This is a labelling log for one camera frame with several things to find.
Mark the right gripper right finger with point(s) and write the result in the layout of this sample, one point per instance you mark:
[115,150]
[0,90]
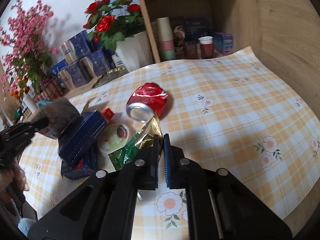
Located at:
[219,206]

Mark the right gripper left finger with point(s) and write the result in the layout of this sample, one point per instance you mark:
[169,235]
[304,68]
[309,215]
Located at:
[103,207]

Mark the grey plastic bag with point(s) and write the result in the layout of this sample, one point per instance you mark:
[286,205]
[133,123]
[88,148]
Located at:
[60,114]

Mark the blue milk carton box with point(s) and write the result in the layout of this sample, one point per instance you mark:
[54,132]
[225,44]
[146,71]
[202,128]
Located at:
[78,148]

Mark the green gold foil wrapper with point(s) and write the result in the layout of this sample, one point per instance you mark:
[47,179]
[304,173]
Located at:
[142,139]

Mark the person left hand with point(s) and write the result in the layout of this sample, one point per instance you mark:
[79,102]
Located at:
[14,174]

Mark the white ribbed vase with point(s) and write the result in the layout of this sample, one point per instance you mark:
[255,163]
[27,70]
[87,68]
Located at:
[30,103]

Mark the green yogurt cup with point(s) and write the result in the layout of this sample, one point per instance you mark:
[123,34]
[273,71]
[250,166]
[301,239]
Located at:
[113,138]

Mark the pink blossom branches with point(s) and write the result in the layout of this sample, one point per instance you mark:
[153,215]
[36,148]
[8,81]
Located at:
[28,62]

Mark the gold navy gift box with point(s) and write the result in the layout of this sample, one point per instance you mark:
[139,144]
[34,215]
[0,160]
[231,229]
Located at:
[74,76]

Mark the yellow plaid floral tablecloth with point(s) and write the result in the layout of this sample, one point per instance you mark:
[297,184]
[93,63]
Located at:
[230,112]

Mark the red cigarette box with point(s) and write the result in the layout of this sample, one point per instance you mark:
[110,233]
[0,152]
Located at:
[107,113]

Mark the top gold navy box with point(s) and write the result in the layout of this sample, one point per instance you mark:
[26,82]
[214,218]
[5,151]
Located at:
[76,47]

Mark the crushed red soda can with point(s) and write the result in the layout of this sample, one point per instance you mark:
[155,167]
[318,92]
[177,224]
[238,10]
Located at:
[146,101]

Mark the gold embossed tray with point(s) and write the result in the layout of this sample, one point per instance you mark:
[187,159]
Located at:
[110,75]

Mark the dark blue white box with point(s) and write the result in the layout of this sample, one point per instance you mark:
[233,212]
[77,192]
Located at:
[116,59]

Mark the white flower pot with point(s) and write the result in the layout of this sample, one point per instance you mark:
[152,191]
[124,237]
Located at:
[135,51]

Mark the red rose bouquet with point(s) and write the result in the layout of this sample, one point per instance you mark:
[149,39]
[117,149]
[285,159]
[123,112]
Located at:
[112,21]

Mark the red paper cup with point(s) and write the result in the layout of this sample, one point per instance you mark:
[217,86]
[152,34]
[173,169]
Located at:
[207,47]

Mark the stacked paper cups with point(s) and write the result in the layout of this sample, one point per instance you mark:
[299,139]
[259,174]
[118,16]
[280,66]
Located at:
[165,39]

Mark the purple small box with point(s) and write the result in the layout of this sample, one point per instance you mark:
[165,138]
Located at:
[223,43]

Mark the wooden shelf unit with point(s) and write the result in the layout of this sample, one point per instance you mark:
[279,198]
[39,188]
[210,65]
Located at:
[284,34]

